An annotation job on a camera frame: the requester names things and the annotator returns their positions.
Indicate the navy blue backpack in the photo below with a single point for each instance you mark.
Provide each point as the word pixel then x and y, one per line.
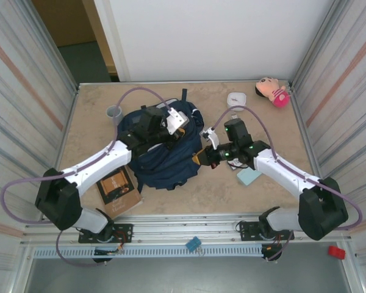
pixel 170 164

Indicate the small white printed card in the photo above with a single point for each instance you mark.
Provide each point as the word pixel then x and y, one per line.
pixel 236 165

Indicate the light blue notepad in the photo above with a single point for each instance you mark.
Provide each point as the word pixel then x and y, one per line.
pixel 248 177

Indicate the brown paperback book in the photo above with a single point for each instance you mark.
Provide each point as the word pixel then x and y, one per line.
pixel 122 195

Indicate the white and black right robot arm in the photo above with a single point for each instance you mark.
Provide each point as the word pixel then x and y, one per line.
pixel 280 171

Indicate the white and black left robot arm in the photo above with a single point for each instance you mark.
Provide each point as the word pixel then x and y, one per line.
pixel 109 155

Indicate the white square container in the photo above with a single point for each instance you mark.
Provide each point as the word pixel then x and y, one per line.
pixel 236 99

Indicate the grey plastic cup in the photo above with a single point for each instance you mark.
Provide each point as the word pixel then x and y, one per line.
pixel 114 114

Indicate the pink plush doll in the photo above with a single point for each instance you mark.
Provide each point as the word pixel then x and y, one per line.
pixel 276 93

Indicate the blue binder clip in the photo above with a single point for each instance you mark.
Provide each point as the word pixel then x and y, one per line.
pixel 192 243

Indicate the small base circuit board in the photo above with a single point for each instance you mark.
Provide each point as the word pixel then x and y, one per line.
pixel 270 251

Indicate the brown wooden door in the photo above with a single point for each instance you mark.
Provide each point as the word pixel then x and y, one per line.
pixel 64 18

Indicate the red plastic block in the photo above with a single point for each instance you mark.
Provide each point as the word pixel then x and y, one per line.
pixel 336 252

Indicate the aluminium table rail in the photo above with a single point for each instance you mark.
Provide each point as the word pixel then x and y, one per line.
pixel 186 227

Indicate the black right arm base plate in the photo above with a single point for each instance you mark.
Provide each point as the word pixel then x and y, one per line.
pixel 247 230

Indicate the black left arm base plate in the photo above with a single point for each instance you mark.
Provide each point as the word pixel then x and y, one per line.
pixel 125 229

